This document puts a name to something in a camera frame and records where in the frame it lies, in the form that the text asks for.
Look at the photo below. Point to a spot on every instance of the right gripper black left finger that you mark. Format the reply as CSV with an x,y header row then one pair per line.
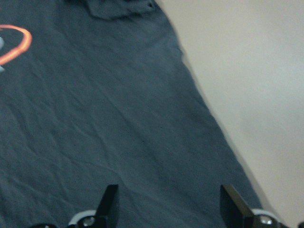
x,y
106,215

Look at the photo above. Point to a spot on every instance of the black printed t-shirt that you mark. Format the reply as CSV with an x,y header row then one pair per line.
x,y
101,97

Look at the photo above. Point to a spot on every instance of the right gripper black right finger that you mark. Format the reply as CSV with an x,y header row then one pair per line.
x,y
234,211

